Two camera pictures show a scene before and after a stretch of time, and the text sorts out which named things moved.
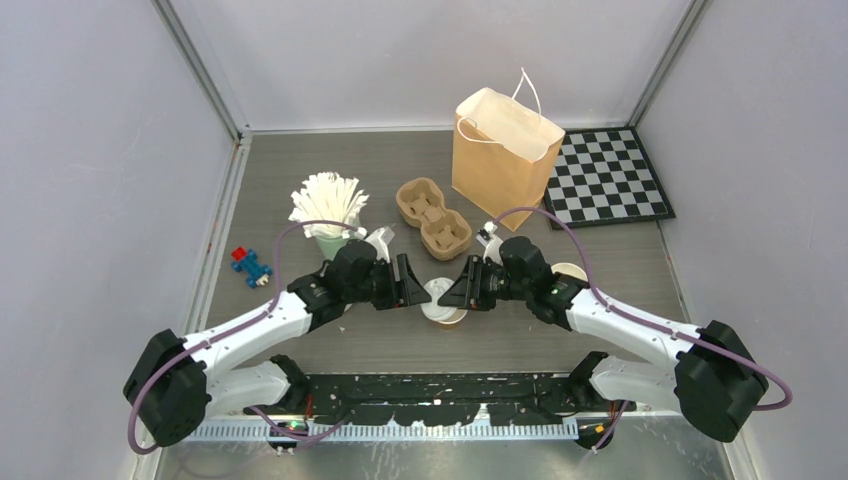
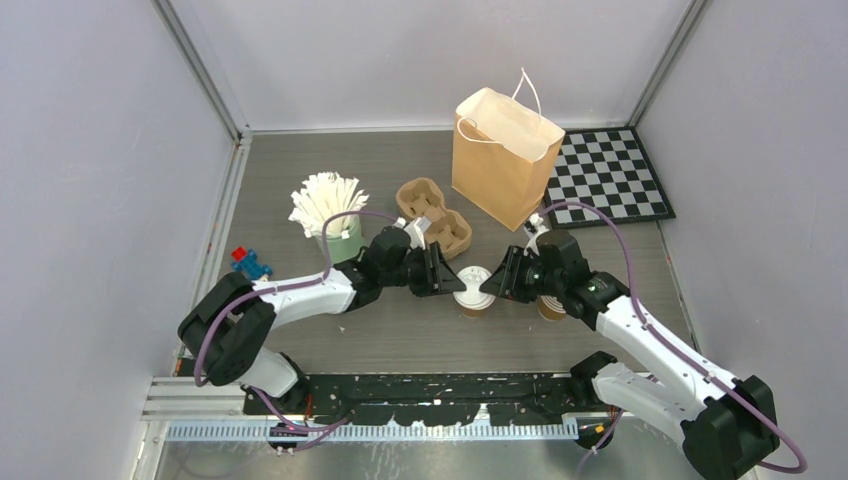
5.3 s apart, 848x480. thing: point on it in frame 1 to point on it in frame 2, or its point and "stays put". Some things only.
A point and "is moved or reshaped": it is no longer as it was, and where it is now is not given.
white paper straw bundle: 327,196 stays put
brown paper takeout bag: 502,152 stays put
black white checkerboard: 602,177 stays put
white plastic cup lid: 436,288 is moved or reshaped
